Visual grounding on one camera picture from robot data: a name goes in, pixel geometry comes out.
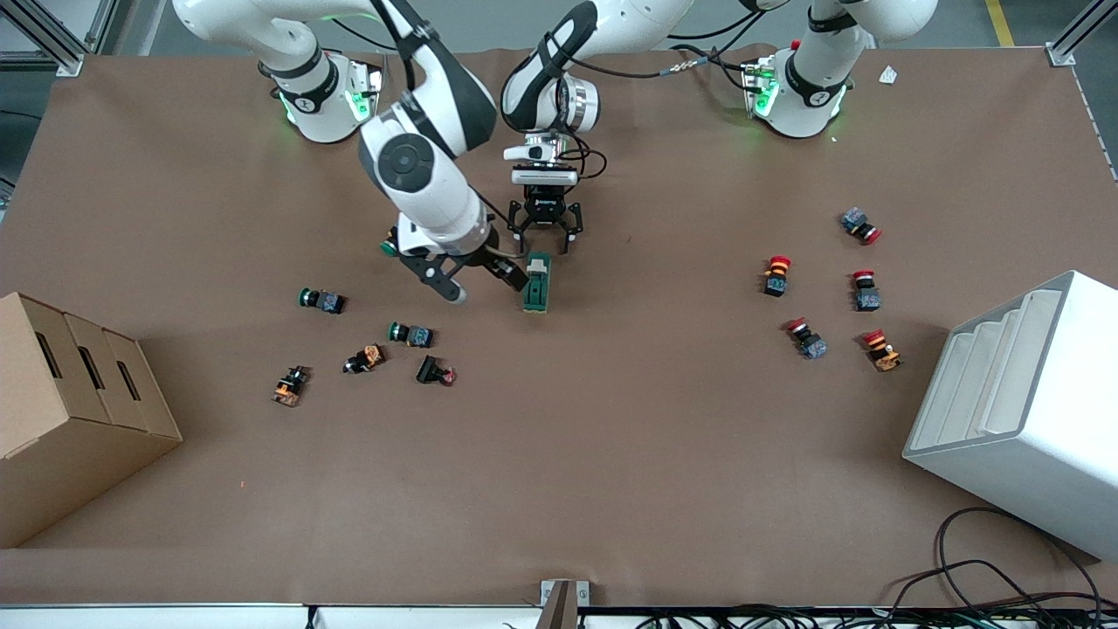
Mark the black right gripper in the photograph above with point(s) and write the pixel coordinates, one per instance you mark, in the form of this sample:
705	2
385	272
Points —
486	256

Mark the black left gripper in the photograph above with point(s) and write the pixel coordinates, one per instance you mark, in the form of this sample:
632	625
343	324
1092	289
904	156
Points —
545	206

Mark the green load switch cream base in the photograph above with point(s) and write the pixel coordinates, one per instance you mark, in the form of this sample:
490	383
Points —
536	293

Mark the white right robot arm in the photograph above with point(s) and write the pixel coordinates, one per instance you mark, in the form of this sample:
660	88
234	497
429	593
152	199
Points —
410	166

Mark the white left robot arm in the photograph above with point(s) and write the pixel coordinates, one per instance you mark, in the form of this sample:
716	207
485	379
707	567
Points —
803	87

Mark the green mushroom push button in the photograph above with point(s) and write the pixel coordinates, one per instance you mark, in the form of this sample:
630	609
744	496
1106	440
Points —
419	336
327	302
388	248

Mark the black square push button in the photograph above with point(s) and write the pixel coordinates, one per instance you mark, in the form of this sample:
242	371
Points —
428	369

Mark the brown table mat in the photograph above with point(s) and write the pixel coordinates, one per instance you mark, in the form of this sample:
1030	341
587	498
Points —
611	437

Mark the red button grey block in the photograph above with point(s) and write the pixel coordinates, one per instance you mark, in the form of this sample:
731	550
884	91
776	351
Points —
854	220
867	300
814	348

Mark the red button orange block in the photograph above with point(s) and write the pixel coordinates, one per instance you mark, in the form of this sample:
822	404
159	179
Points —
884	356

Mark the white paper scrap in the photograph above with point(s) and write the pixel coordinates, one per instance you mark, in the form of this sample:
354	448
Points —
888	75

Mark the brown cardboard box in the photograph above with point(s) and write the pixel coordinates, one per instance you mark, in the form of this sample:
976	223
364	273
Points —
79	454

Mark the white stepped organizer box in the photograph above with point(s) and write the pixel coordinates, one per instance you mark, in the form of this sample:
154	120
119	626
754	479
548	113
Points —
1031	472

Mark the black selector switch orange block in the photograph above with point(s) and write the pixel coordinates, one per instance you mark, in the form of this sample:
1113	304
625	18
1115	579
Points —
286	391
371	355

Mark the aluminium profile post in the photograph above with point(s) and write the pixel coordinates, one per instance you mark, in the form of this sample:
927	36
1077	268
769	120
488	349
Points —
559	607

